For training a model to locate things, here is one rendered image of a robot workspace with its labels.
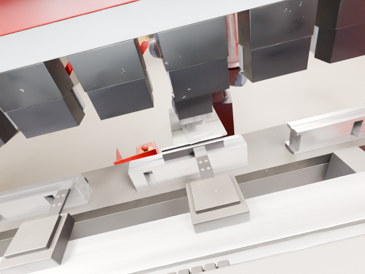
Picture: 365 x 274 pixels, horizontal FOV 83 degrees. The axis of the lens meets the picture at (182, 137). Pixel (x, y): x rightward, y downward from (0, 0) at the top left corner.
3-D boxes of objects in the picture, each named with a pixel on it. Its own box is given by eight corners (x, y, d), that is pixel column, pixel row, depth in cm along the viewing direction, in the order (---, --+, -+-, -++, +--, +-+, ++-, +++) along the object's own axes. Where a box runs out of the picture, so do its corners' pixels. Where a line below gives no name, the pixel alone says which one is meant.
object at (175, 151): (221, 141, 69) (220, 134, 67) (224, 147, 67) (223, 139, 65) (163, 155, 70) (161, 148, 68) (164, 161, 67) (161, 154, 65)
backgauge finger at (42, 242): (90, 178, 66) (82, 167, 63) (60, 266, 44) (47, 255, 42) (54, 186, 66) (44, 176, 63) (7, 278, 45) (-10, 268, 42)
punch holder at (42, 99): (88, 110, 61) (57, 52, 51) (80, 125, 54) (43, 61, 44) (39, 122, 61) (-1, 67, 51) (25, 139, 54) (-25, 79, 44)
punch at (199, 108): (212, 115, 62) (208, 86, 57) (213, 118, 61) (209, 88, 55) (180, 123, 63) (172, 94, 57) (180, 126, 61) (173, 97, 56)
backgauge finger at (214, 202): (218, 147, 65) (216, 134, 62) (250, 221, 44) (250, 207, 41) (181, 156, 65) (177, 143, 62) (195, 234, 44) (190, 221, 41)
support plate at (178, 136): (208, 100, 90) (208, 99, 89) (226, 135, 68) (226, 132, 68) (168, 111, 90) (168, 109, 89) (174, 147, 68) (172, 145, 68)
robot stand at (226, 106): (215, 170, 190) (203, 94, 146) (236, 169, 187) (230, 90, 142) (216, 186, 176) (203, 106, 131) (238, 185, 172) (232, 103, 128)
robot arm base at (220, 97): (206, 94, 144) (203, 81, 139) (227, 91, 141) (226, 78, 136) (205, 105, 132) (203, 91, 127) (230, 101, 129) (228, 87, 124)
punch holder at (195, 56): (222, 77, 60) (215, 12, 50) (231, 88, 53) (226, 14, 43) (171, 89, 60) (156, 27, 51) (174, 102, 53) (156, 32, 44)
